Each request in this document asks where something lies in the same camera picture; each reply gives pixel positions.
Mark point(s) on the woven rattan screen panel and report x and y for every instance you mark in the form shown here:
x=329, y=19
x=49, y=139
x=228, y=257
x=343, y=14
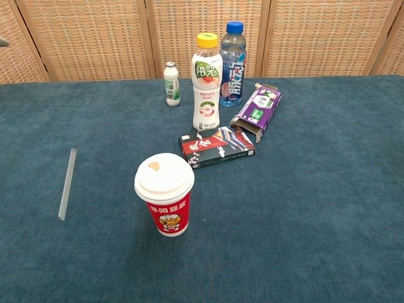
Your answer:
x=180, y=28
x=396, y=60
x=88, y=38
x=322, y=38
x=15, y=63

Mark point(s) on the small white drink bottle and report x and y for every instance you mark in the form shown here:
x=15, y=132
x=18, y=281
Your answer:
x=172, y=85

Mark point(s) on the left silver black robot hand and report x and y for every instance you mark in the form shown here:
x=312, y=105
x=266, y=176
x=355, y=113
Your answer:
x=3, y=41

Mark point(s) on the black red flat box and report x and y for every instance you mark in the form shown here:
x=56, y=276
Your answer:
x=214, y=146

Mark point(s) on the clear plastic straw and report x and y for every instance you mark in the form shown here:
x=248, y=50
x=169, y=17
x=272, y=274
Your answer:
x=67, y=183

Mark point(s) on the blue felt table mat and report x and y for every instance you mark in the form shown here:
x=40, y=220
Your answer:
x=284, y=205

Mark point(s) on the clear bottle blue cap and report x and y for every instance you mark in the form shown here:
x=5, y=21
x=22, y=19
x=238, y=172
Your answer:
x=233, y=69

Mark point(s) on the white bottle yellow cap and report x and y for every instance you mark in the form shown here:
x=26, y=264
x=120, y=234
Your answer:
x=206, y=94

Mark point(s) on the purple open carton box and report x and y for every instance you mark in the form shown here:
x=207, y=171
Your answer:
x=260, y=109

